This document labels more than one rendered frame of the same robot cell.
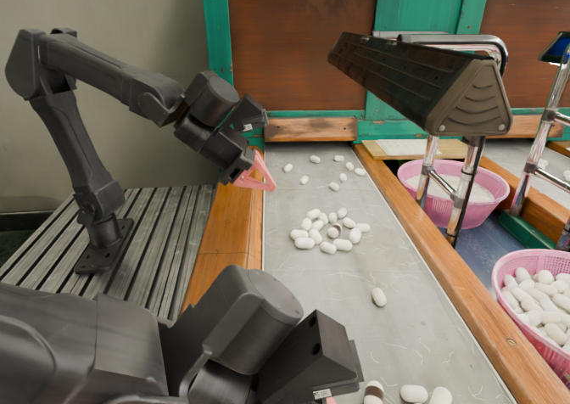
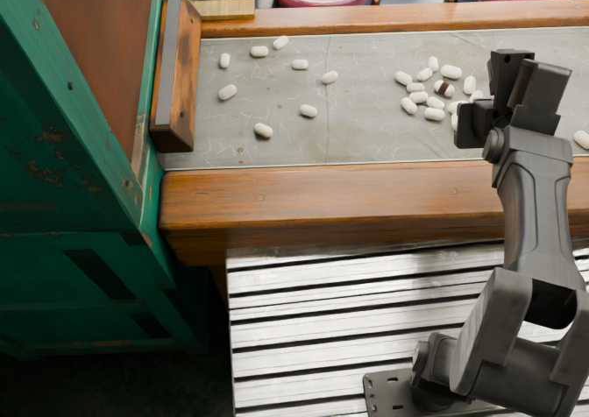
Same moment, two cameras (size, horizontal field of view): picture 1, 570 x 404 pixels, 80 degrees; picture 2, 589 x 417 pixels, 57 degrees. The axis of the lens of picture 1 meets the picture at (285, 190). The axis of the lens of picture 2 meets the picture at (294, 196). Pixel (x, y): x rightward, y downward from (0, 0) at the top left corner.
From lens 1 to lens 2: 1.08 m
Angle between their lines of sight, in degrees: 66
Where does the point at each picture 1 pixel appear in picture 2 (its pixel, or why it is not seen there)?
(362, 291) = not seen: hidden behind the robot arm
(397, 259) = (477, 48)
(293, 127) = (184, 90)
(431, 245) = (471, 15)
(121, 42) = not seen: outside the picture
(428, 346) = (576, 53)
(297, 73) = (121, 14)
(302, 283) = not seen: hidden behind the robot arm
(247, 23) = (67, 16)
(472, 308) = (550, 15)
